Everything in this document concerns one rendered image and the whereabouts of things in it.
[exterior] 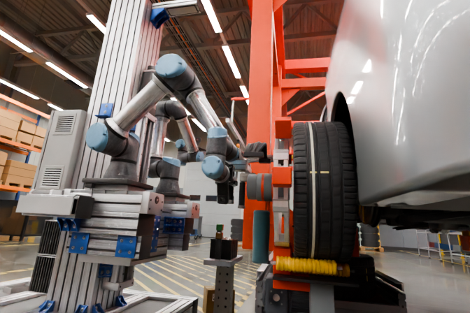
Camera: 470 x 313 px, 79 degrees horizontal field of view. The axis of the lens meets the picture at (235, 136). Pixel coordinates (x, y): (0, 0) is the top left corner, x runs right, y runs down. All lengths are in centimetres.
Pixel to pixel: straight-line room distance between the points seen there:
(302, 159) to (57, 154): 129
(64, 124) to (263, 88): 127
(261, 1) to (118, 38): 117
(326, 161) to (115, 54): 137
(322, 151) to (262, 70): 111
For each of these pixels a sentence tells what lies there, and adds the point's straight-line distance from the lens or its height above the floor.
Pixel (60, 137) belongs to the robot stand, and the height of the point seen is 106.
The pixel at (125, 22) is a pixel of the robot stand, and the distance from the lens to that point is 204.
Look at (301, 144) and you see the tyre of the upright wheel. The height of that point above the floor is 99.
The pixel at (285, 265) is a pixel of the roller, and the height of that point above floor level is 51.
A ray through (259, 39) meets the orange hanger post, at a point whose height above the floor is 202.
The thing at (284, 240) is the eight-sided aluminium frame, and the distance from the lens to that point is 134.
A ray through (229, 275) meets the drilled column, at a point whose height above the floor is 34.
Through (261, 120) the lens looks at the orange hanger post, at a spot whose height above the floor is 136.
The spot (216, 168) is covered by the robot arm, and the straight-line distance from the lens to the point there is 99.
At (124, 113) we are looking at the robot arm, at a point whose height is 108.
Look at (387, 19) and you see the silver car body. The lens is 80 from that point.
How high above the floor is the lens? 66
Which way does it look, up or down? 17 degrees up
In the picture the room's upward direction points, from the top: 3 degrees clockwise
